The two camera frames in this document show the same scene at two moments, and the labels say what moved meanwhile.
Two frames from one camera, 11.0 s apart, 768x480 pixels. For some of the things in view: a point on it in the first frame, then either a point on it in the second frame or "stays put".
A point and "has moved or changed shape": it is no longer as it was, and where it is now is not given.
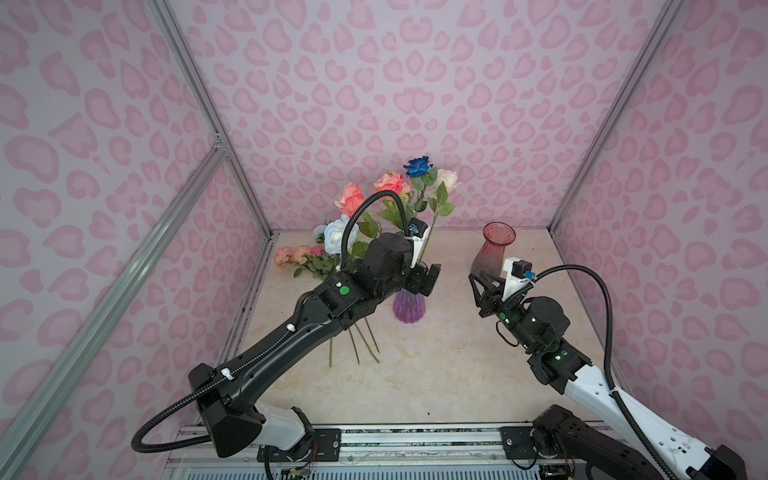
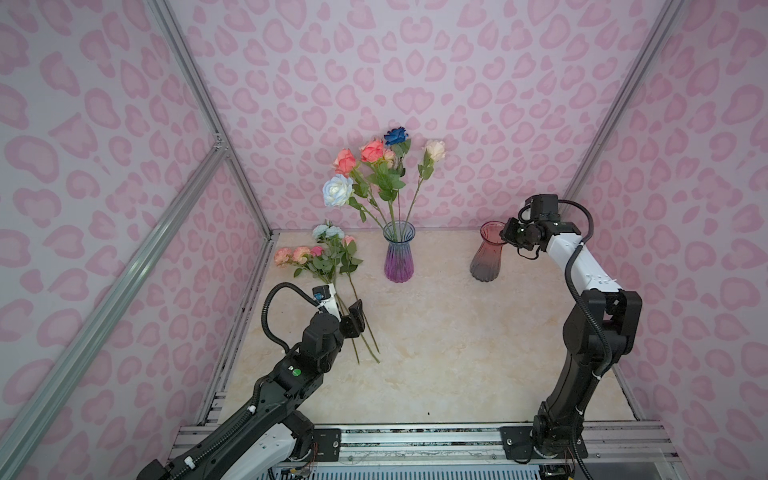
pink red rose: x=351 y=200 → x=344 y=164
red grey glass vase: x=489 y=255 stays put
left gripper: x=417 y=282 → x=353 y=321
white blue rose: x=334 y=232 → x=336 y=192
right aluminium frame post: x=668 y=17 stays put
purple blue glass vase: x=407 y=306 has moved or changed shape
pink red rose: x=392 y=181 has moved or changed shape
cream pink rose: x=449 y=180 → x=434 y=151
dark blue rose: x=418 y=166 → x=396 y=138
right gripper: x=491 y=299 → x=509 y=235
